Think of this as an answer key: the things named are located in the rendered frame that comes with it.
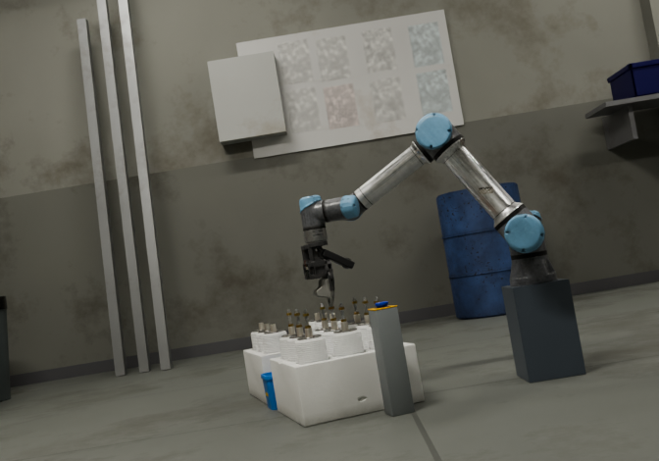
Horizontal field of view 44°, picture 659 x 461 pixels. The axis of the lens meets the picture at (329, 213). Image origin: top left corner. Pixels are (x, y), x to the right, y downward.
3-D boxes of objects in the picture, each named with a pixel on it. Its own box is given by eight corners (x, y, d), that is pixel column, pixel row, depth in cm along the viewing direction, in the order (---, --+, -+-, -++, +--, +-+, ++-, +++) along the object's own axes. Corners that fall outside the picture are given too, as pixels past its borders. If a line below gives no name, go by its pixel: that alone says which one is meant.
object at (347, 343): (334, 392, 253) (325, 334, 254) (347, 386, 261) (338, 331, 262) (362, 390, 248) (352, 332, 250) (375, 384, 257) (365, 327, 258)
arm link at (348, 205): (360, 194, 273) (329, 200, 276) (352, 192, 262) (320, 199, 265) (364, 218, 273) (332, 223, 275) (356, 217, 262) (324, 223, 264)
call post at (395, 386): (407, 409, 244) (389, 306, 246) (415, 412, 238) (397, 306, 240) (384, 414, 242) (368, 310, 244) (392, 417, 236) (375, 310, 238)
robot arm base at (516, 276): (550, 279, 272) (545, 249, 273) (563, 279, 257) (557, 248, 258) (506, 285, 272) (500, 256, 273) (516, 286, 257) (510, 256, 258)
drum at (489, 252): (524, 304, 549) (503, 186, 554) (553, 307, 495) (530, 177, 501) (446, 317, 544) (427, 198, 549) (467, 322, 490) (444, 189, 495)
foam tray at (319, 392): (383, 388, 290) (375, 338, 291) (425, 401, 252) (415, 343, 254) (277, 411, 279) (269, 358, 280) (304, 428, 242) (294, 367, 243)
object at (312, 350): (299, 397, 255) (290, 339, 256) (329, 391, 258) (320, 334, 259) (308, 400, 245) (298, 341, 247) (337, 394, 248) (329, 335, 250)
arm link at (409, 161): (444, 115, 278) (334, 204, 287) (440, 110, 267) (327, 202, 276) (465, 141, 276) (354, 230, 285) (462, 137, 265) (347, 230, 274)
